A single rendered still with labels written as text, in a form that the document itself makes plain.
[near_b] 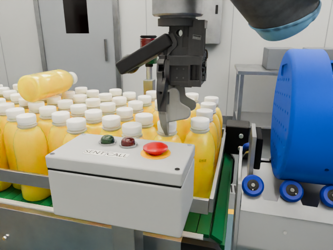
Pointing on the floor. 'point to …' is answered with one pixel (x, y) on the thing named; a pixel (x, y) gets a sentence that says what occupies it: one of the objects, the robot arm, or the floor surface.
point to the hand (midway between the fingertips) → (166, 124)
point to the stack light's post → (148, 85)
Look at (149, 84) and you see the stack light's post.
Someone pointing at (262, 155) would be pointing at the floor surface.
